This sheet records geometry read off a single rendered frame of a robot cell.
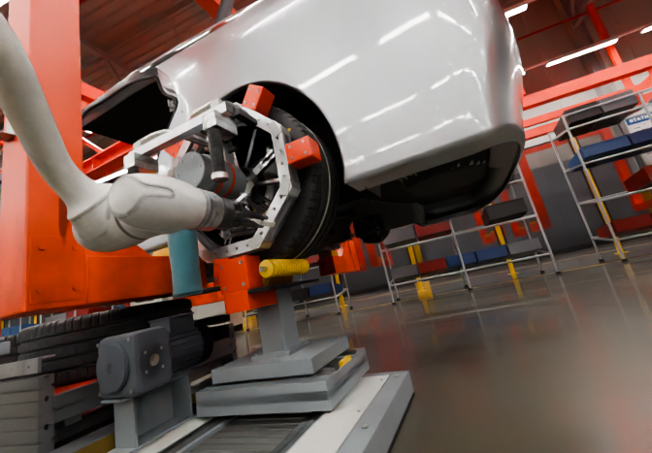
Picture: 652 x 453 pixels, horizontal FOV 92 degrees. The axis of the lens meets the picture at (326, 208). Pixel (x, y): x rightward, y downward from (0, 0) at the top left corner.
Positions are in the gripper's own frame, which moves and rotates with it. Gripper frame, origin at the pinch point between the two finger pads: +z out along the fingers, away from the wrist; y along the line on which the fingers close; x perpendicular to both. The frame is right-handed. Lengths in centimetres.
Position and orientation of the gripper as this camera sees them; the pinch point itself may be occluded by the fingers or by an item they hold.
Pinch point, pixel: (264, 221)
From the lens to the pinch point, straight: 92.2
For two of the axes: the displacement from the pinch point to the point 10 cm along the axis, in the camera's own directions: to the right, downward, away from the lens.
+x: -7.7, -4.7, 4.3
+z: 4.2, 1.4, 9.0
